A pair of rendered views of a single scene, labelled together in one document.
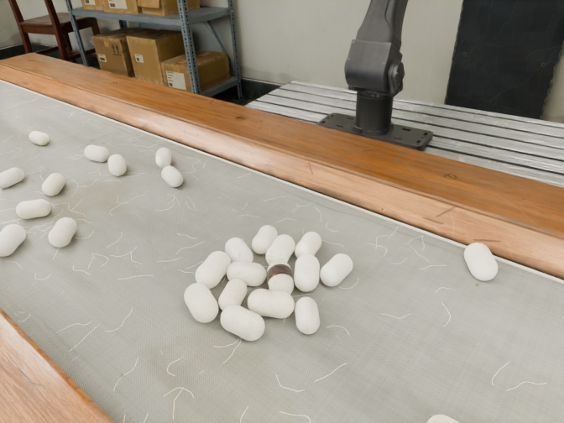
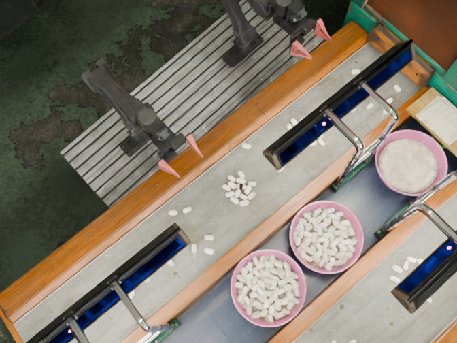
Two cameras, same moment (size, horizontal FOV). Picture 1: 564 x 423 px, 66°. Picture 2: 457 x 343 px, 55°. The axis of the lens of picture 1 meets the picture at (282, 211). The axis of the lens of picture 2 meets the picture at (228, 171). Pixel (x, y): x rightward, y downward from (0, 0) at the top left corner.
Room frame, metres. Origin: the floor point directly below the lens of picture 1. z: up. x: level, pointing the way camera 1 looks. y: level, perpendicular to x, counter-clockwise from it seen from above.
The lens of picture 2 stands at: (0.15, 0.47, 2.36)
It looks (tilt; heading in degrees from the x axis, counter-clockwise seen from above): 71 degrees down; 289
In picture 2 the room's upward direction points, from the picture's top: 9 degrees counter-clockwise
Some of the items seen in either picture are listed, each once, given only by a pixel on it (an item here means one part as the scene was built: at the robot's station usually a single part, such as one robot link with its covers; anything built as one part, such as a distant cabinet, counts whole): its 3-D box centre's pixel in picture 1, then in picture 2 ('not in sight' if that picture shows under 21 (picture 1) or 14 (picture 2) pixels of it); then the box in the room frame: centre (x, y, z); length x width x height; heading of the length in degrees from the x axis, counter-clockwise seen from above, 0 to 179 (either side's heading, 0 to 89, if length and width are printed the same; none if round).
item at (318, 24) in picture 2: not in sight; (317, 35); (0.07, -0.48, 1.07); 0.09 x 0.07 x 0.07; 144
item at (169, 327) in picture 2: not in sight; (128, 322); (0.54, 0.55, 0.90); 0.20 x 0.19 x 0.45; 50
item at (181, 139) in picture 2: not in sight; (190, 150); (0.43, 0.00, 1.07); 0.09 x 0.07 x 0.07; 144
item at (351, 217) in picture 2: not in sight; (324, 238); (-0.07, 0.15, 0.72); 0.27 x 0.27 x 0.10
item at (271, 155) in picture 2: not in sight; (342, 100); (-0.03, -0.24, 1.08); 0.62 x 0.08 x 0.07; 50
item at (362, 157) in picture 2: not in sight; (347, 139); (-0.09, -0.19, 0.90); 0.20 x 0.19 x 0.45; 50
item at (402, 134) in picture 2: not in sight; (407, 165); (-0.35, -0.19, 0.72); 0.27 x 0.27 x 0.10
